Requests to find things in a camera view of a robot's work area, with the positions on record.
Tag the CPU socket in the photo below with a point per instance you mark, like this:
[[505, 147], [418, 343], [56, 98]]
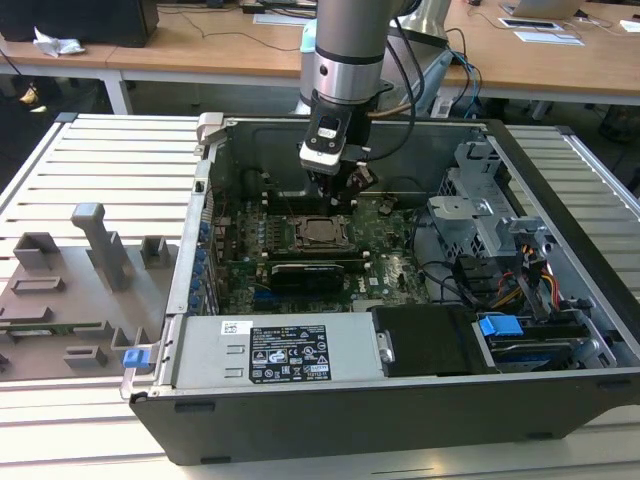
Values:
[[295, 240]]

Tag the blue disk carrier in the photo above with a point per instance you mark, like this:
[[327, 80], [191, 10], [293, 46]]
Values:
[[500, 327]]

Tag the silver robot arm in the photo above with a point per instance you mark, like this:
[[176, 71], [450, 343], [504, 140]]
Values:
[[350, 50]]

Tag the black RAM slot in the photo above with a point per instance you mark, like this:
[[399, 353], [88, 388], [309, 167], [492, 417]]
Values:
[[320, 259], [300, 197], [300, 205], [300, 253]]

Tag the black computer tower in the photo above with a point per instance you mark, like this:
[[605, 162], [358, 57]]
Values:
[[75, 20]]

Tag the blue case latch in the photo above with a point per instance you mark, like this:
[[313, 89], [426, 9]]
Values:
[[136, 359]]

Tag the blue expansion slot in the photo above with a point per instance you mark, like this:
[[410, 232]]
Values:
[[267, 301]]

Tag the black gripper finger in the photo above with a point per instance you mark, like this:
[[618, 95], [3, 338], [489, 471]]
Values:
[[331, 200], [360, 180]]

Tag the black drive bay cover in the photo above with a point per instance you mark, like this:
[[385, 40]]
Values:
[[430, 340]]

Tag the white framed tablet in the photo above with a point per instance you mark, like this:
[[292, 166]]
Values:
[[525, 23]]

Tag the green motherboard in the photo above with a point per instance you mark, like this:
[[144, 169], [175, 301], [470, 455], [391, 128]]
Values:
[[400, 295]]

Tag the white paper sheet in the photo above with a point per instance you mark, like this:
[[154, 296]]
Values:
[[631, 26], [275, 19], [550, 38]]

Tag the silver laptop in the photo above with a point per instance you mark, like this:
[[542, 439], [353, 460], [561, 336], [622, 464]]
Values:
[[545, 6]]

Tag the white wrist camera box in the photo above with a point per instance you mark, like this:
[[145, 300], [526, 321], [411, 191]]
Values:
[[320, 157]]

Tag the white power adapter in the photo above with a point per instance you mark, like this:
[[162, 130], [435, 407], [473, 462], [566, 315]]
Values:
[[442, 107]]

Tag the silver drive bracket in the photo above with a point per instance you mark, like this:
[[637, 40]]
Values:
[[520, 232]]

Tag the green RAM stick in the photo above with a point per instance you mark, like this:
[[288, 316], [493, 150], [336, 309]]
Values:
[[60, 328]]

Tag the crumpled white paper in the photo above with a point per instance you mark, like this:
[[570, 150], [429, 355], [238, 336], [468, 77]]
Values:
[[57, 44]]

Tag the black open PC case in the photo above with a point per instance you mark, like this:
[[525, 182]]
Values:
[[350, 425]]

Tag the silver drive cage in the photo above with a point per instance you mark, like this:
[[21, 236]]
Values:
[[450, 220]]

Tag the grey parts rack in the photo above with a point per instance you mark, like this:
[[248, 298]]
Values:
[[65, 280]]

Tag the silver power supply unit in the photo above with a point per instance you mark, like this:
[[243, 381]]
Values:
[[210, 350]]

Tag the round coin battery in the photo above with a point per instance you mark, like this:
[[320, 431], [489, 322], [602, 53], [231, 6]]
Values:
[[386, 205]]

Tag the black graphics card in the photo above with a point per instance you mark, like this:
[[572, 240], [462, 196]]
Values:
[[307, 280]]

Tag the wooden desk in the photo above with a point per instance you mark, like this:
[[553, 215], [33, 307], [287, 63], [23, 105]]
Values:
[[200, 55]]

